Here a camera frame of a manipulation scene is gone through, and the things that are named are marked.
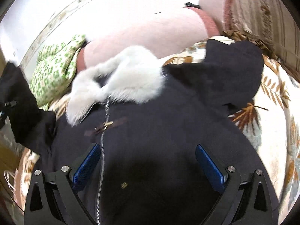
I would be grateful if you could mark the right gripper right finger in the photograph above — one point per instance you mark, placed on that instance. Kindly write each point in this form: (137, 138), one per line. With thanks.
(246, 194)

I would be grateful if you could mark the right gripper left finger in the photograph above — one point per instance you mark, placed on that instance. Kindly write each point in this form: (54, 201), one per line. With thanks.
(41, 206)

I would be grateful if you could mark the black coat with fur collar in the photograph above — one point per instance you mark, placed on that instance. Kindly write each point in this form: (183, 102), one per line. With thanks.
(142, 142)

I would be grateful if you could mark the leaf pattern beige blanket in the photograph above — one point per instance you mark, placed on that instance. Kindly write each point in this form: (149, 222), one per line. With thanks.
(274, 121)

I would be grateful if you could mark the green checkered pillow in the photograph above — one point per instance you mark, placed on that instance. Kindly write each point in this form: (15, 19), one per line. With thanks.
(55, 69)

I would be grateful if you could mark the pink headboard cushion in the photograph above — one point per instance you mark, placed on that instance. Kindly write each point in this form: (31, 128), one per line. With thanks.
(164, 34)

